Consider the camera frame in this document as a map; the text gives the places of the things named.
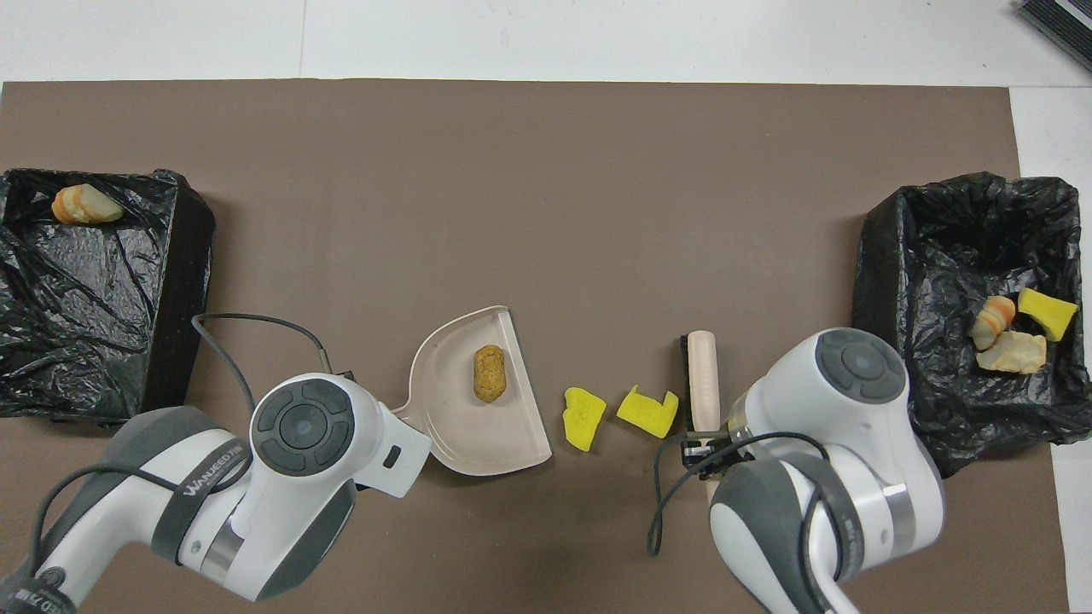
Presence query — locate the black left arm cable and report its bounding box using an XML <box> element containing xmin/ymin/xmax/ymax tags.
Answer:
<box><xmin>26</xmin><ymin>312</ymin><xmax>356</xmax><ymax>589</ymax></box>

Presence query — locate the orange white bread slice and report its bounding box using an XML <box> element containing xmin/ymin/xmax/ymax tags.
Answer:
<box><xmin>51</xmin><ymin>182</ymin><xmax>126</xmax><ymax>226</ymax></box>

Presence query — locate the beige plastic dustpan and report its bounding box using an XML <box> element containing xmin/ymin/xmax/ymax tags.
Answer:
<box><xmin>393</xmin><ymin>305</ymin><xmax>554</xmax><ymax>478</ymax></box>

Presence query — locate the pale bread chunk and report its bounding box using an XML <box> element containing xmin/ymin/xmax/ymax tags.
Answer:
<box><xmin>975</xmin><ymin>330</ymin><xmax>1048</xmax><ymax>375</ymax></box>

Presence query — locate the black bag-lined bin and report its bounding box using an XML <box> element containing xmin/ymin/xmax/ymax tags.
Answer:
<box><xmin>851</xmin><ymin>171</ymin><xmax>1092</xmax><ymax>481</ymax></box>
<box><xmin>0</xmin><ymin>167</ymin><xmax>217</xmax><ymax>427</ymax></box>

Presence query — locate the orange croissant piece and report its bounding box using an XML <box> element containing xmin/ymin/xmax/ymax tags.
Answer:
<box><xmin>970</xmin><ymin>295</ymin><xmax>1017</xmax><ymax>351</ymax></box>

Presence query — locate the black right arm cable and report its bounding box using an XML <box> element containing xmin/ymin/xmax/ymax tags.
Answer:
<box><xmin>646</xmin><ymin>431</ymin><xmax>845</xmax><ymax>589</ymax></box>

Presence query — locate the brown bread nugget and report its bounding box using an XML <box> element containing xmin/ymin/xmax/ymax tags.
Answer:
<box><xmin>473</xmin><ymin>344</ymin><xmax>509</xmax><ymax>404</ymax></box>

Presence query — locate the brown table mat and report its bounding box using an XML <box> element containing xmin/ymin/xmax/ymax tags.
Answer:
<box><xmin>0</xmin><ymin>79</ymin><xmax>1072</xmax><ymax>614</ymax></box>

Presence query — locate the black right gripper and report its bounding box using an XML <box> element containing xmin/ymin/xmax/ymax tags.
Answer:
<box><xmin>680</xmin><ymin>429</ymin><xmax>745</xmax><ymax>472</ymax></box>

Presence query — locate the black ribbed object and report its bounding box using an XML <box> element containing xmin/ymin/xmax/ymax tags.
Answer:
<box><xmin>1014</xmin><ymin>0</ymin><xmax>1092</xmax><ymax>74</ymax></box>

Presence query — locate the yellow sponge piece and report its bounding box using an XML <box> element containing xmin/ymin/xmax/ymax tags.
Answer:
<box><xmin>615</xmin><ymin>385</ymin><xmax>681</xmax><ymax>440</ymax></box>
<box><xmin>1017</xmin><ymin>287</ymin><xmax>1080</xmax><ymax>343</ymax></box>
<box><xmin>562</xmin><ymin>386</ymin><xmax>608</xmax><ymax>453</ymax></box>

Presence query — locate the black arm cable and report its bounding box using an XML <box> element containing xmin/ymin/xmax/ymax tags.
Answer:
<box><xmin>26</xmin><ymin>312</ymin><xmax>356</xmax><ymax>589</ymax></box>
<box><xmin>646</xmin><ymin>431</ymin><xmax>845</xmax><ymax>589</ymax></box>

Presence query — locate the beige hand brush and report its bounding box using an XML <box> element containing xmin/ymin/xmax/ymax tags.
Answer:
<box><xmin>679</xmin><ymin>330</ymin><xmax>723</xmax><ymax>506</ymax></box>

